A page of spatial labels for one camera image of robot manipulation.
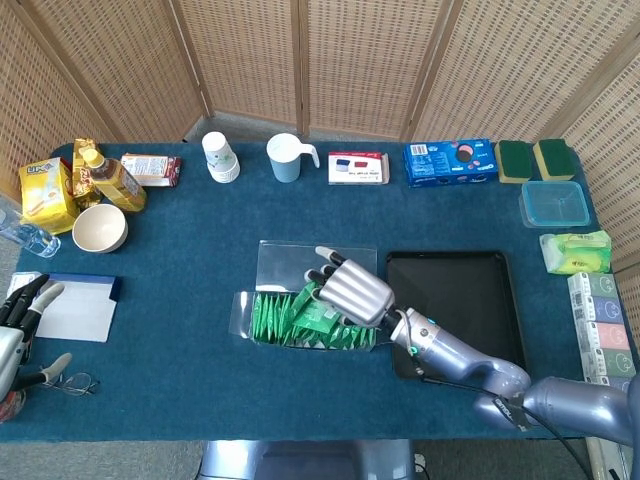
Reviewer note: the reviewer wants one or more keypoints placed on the blue carpet table cover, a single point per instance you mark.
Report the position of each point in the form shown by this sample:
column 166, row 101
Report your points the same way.
column 200, row 225

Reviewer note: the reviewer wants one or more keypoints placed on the blue cookie box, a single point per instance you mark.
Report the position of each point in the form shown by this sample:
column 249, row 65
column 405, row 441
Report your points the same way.
column 445, row 164

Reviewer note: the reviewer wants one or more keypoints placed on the yellow printed snack package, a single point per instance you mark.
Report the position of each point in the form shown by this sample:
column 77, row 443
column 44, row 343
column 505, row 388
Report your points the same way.
column 82, row 182

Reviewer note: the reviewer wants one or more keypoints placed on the clear blue plastic container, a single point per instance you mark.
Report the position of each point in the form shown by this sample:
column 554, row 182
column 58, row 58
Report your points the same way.
column 554, row 204

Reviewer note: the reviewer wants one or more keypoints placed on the yellow snack box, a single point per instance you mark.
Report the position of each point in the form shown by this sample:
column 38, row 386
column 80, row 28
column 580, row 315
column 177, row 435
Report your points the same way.
column 47, row 197

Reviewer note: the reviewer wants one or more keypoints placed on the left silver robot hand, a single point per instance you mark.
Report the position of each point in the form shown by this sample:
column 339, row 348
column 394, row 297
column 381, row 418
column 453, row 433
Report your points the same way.
column 12, row 340

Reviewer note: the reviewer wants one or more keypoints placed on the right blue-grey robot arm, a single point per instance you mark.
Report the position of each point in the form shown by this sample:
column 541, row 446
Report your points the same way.
column 460, row 357

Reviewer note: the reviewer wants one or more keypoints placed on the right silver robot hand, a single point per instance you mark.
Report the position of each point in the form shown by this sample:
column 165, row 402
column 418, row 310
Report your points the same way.
column 355, row 292

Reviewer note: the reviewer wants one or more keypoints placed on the black plastic tray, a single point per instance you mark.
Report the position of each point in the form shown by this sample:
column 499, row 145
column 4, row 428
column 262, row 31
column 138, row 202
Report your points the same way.
column 450, row 285

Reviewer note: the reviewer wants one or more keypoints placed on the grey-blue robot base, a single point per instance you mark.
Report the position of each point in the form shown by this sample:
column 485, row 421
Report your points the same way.
column 310, row 462

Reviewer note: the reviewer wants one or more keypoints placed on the yellow liquid bottle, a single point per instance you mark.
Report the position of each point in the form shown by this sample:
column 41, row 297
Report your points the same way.
column 117, row 185

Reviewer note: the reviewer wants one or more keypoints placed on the green wet wipes pack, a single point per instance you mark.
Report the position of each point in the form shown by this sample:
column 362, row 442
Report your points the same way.
column 575, row 252

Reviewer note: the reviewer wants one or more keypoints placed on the white card box red-blue print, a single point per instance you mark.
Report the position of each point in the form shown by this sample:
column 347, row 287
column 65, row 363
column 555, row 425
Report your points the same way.
column 357, row 169

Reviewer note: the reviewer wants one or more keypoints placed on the beige bowl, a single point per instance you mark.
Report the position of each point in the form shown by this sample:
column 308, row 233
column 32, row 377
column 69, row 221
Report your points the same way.
column 100, row 230

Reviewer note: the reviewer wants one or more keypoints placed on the row of green tea bags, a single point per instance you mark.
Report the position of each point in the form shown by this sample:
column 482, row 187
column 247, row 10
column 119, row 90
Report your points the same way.
column 272, row 320

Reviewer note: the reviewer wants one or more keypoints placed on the colourful striped box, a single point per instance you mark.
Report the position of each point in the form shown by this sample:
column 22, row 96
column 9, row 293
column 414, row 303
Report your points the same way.
column 605, row 330

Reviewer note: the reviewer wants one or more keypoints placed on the thin-frame eyeglasses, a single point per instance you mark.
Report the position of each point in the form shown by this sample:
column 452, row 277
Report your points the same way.
column 75, row 384

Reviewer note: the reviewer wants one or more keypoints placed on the clear box of green packets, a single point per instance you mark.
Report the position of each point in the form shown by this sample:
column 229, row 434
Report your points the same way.
column 285, row 265

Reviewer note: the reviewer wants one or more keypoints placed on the red-white biscuit pack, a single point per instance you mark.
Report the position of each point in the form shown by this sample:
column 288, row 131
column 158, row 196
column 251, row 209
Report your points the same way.
column 150, row 170

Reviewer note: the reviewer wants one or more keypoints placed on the stack of white paper cups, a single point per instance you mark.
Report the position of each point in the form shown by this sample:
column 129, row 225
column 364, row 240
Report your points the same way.
column 220, row 157

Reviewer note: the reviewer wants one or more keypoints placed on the clear water bottle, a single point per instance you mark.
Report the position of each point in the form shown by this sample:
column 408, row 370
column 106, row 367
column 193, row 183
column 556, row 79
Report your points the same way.
column 30, row 237

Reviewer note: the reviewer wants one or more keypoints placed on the yellow-green scrub sponge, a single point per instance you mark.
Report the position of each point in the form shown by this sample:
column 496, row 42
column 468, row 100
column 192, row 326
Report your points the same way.
column 515, row 161
column 556, row 159

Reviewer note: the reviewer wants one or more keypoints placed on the white and blue box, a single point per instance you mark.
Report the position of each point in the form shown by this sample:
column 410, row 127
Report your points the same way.
column 85, row 310

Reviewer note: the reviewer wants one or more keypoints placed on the small white-blue card pack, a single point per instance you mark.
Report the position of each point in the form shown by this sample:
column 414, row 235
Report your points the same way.
column 17, row 281

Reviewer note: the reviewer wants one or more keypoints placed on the wooden rattan folding screen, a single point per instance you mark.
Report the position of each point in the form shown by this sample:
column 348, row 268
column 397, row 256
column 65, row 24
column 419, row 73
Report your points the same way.
column 350, row 60

